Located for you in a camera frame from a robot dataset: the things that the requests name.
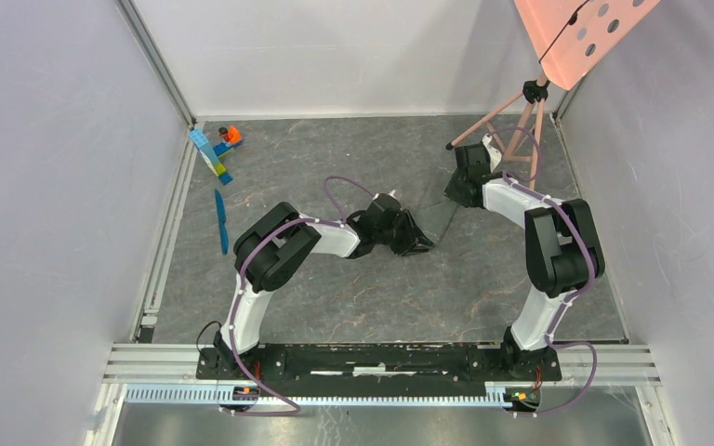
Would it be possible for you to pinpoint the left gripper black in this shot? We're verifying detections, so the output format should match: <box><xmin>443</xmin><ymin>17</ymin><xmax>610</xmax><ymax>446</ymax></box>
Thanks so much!
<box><xmin>375</xmin><ymin>209</ymin><xmax>434</xmax><ymax>257</ymax></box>

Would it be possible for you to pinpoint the pink tripod stand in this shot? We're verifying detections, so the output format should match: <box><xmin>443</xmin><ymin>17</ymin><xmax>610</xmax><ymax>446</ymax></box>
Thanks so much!
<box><xmin>445</xmin><ymin>71</ymin><xmax>550</xmax><ymax>190</ymax></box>

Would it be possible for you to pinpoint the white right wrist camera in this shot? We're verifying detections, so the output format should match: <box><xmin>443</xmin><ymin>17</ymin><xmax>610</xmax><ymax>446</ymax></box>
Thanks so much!
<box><xmin>482</xmin><ymin>134</ymin><xmax>503</xmax><ymax>172</ymax></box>

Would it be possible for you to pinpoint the blue plastic knife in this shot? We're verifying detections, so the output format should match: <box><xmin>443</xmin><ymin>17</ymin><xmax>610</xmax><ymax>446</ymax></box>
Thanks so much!
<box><xmin>214</xmin><ymin>190</ymin><xmax>229</xmax><ymax>256</ymax></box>

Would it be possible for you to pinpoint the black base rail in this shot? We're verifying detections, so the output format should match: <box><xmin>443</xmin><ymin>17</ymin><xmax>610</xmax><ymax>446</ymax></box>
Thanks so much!
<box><xmin>196</xmin><ymin>341</ymin><xmax>562</xmax><ymax>399</ymax></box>

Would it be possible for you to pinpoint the white slotted cable duct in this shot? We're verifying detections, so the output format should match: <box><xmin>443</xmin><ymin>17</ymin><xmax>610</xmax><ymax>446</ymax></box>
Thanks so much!
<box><xmin>124</xmin><ymin>384</ymin><xmax>540</xmax><ymax>410</ymax></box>

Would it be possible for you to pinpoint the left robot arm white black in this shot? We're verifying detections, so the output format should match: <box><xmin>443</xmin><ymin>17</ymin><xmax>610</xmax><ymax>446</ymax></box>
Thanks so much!
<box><xmin>213</xmin><ymin>193</ymin><xmax>434</xmax><ymax>379</ymax></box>

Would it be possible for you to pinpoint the pink perforated board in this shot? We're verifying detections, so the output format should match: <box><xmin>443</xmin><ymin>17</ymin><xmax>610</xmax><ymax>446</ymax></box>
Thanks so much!
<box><xmin>514</xmin><ymin>0</ymin><xmax>659</xmax><ymax>90</ymax></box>

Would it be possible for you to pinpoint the grey cloth napkin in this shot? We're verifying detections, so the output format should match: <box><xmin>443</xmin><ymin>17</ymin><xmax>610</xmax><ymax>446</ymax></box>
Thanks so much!
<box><xmin>413</xmin><ymin>175</ymin><xmax>459</xmax><ymax>244</ymax></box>

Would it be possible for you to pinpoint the blue toy block stack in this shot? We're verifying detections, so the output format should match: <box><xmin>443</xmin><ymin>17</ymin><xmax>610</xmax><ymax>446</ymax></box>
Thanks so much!
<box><xmin>189</xmin><ymin>129</ymin><xmax>232</xmax><ymax>185</ymax></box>

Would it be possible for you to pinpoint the orange toy figure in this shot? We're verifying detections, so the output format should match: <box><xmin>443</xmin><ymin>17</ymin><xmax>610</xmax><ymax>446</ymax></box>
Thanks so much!
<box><xmin>218</xmin><ymin>125</ymin><xmax>243</xmax><ymax>146</ymax></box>

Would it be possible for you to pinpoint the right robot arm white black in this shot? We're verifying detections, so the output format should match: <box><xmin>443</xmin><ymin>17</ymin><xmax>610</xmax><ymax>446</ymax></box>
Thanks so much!
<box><xmin>444</xmin><ymin>144</ymin><xmax>605</xmax><ymax>379</ymax></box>

